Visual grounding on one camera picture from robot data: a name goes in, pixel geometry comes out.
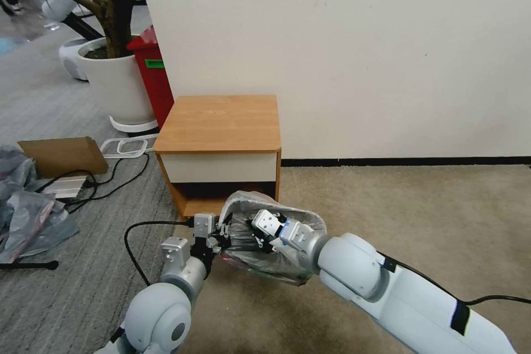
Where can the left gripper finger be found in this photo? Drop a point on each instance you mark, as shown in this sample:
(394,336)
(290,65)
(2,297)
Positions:
(224,230)
(219,248)

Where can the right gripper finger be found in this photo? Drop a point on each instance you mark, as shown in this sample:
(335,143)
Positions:
(253,222)
(262,243)

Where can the dark translucent garbage bag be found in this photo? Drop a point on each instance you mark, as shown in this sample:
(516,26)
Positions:
(244,260)

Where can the small white trash can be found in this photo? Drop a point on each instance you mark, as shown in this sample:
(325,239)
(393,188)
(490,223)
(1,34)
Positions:
(309,217)

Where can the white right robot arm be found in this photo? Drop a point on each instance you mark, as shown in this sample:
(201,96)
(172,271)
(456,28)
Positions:
(398,300)

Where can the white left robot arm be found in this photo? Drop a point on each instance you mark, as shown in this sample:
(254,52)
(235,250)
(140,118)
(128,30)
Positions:
(155,316)

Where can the wooden nightstand with white drawer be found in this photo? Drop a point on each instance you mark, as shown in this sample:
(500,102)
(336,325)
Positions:
(220,126)

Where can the silver aluminium power strip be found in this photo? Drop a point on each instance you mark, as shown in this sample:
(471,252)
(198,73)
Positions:
(62,186)

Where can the black baseboard strip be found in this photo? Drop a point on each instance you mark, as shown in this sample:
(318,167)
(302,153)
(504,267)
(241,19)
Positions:
(406,161)

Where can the brown cardboard box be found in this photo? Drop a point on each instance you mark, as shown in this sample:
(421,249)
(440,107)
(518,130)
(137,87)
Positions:
(66,155)

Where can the red bin with green label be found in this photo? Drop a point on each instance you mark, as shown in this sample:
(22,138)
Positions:
(155,80)

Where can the black stand foot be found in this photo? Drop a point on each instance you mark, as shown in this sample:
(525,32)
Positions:
(29,265)

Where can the grey crumpled plastic bags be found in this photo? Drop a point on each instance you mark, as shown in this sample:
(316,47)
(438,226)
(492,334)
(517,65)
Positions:
(29,217)

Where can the large white plant pot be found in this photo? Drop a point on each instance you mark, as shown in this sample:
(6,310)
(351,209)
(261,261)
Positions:
(114,86)

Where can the brown tree trunk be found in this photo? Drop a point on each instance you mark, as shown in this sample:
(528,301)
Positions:
(112,18)

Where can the person's foot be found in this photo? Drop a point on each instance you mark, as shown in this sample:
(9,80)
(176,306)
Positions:
(9,5)

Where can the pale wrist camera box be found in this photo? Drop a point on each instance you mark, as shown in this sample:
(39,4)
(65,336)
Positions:
(268,223)
(204,224)

